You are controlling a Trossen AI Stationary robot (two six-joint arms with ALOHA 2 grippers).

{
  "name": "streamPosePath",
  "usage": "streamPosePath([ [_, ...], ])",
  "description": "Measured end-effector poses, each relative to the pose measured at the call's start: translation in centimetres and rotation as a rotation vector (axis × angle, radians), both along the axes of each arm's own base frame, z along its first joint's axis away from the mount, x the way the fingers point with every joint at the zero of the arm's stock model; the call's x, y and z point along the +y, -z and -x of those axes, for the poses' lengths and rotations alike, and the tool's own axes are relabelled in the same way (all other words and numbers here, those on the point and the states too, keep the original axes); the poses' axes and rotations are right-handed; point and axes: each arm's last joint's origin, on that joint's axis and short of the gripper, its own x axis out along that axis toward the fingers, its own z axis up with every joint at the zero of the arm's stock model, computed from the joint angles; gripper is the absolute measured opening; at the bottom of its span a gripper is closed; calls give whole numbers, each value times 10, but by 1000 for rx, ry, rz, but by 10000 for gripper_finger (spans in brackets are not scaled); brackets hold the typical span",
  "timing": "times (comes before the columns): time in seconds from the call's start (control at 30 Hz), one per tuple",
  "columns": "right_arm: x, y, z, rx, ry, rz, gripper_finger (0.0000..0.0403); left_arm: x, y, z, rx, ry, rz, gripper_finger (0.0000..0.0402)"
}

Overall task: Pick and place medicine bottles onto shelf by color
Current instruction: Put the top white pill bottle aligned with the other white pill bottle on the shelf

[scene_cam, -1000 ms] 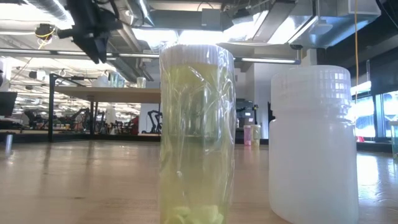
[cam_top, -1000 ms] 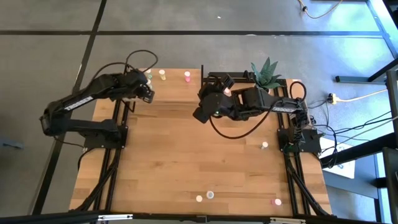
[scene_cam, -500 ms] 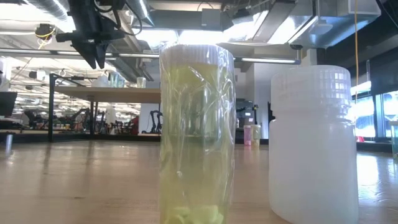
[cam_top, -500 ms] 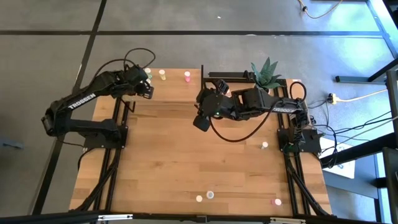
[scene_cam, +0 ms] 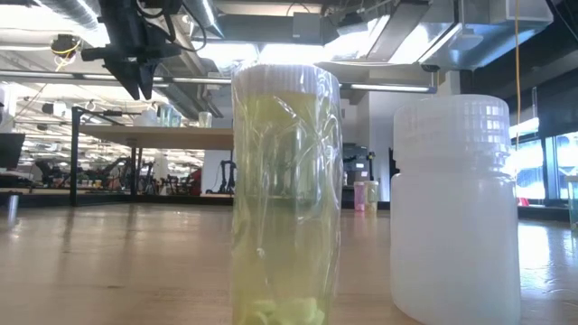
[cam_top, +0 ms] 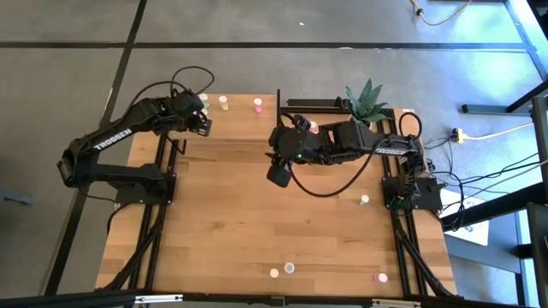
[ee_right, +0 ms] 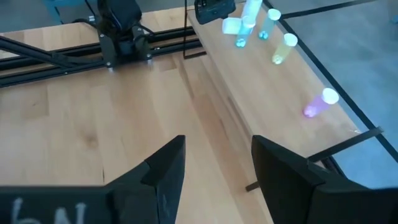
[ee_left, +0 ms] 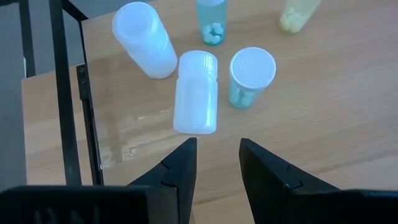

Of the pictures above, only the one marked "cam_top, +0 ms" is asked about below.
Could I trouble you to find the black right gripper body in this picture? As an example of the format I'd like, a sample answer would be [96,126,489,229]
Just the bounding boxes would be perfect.
[265,114,313,190]

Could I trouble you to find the green succulent in white pot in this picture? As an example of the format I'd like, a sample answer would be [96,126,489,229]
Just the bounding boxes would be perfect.
[344,78,390,127]

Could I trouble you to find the black desk frame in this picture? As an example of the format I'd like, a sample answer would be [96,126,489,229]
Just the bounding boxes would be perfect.
[440,80,548,308]

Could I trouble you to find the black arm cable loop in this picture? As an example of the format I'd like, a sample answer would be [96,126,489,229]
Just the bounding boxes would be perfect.
[170,65,215,98]
[287,140,382,198]

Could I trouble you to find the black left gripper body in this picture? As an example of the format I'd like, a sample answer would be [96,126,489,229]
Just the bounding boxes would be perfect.
[170,90,213,137]

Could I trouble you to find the small dark floor object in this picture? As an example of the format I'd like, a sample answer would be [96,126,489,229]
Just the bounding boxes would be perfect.
[2,195,31,207]

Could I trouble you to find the wooden shelf with black frame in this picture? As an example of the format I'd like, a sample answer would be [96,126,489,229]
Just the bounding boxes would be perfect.
[164,88,282,157]

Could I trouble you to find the black right arm cable loop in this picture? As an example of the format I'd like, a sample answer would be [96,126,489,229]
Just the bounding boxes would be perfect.
[287,140,382,198]

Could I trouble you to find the white power cord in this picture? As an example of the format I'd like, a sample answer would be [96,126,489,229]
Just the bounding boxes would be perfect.
[464,122,535,142]

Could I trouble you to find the grey metal floor bar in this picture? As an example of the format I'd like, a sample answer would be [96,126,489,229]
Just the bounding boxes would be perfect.
[461,104,534,116]

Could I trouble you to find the beige floor cable black plug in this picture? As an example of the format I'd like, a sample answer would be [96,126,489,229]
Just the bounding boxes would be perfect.
[409,0,474,27]

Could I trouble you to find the black floor cable bundle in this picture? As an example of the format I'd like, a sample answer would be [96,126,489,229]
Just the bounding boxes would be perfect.
[423,136,548,232]

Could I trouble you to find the white paper sheet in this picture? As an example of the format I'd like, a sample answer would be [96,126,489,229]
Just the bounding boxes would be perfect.
[439,187,491,247]

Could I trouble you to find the black aluminium frame crossbar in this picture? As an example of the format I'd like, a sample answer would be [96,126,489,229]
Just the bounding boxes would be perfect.
[280,98,395,116]

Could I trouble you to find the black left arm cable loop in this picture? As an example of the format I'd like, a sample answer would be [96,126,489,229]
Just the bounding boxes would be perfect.
[170,65,215,98]

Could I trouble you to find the black beam with silver brackets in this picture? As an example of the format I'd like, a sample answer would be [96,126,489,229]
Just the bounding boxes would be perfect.
[0,289,548,308]

